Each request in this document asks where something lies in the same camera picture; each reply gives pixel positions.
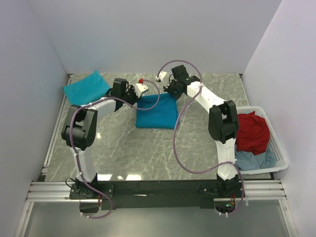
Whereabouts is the blue polo t-shirt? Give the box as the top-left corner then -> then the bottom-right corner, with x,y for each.
135,93 -> 178,129

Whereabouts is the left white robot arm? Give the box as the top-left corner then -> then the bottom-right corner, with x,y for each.
61,78 -> 149,199

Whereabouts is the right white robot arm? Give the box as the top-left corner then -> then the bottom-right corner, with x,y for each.
163,65 -> 241,197

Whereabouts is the folded teal t-shirt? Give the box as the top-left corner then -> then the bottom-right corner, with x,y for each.
63,70 -> 111,106

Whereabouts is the red t-shirt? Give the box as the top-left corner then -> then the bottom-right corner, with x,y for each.
236,112 -> 270,155

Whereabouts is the light blue t-shirt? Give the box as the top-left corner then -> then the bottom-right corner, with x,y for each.
235,150 -> 277,171

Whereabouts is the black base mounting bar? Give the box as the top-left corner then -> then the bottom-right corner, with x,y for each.
69,179 -> 223,210

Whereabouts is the white plastic laundry basket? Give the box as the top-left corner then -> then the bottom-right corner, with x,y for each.
235,106 -> 289,175

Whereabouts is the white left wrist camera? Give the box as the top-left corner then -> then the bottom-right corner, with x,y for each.
134,79 -> 149,98

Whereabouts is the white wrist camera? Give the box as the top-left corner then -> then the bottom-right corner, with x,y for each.
134,79 -> 149,98
156,71 -> 167,83

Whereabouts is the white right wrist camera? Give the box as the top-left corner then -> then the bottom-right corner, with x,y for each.
156,71 -> 167,83

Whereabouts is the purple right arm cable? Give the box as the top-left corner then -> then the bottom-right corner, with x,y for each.
158,59 -> 246,216

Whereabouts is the aluminium rail frame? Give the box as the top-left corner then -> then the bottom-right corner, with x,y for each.
14,74 -> 287,237

